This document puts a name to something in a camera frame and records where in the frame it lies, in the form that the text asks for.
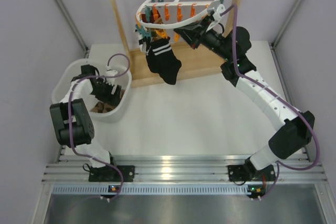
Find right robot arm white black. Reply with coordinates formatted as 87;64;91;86
174;16;316;180

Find black sock white stripes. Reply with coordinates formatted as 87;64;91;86
145;38;182;85

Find black white striped sock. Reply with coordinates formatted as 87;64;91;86
136;31;147;53

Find brown argyle sock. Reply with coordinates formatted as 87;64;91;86
102;89;125;113
90;104;104;113

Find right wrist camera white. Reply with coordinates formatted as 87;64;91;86
206;2;225;22

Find brown sock clipped on hanger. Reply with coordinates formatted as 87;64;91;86
141;11;169;41

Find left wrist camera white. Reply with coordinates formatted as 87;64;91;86
104;65;119;86

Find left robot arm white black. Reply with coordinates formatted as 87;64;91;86
49;65;124;180

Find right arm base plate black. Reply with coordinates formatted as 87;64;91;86
227;164;276;184

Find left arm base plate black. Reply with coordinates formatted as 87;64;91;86
83;164;135;182

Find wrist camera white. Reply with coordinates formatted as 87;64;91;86
104;65;119;86
206;2;225;22

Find aluminium mounting rail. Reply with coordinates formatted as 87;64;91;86
42;149;328;198

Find wooden hanger stand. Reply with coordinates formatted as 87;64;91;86
109;0;241;88

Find white plastic tub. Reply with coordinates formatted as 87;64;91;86
51;59;132;123

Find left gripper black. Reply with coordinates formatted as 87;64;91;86
90;78;121;106

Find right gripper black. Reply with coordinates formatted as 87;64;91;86
175;16;233;62

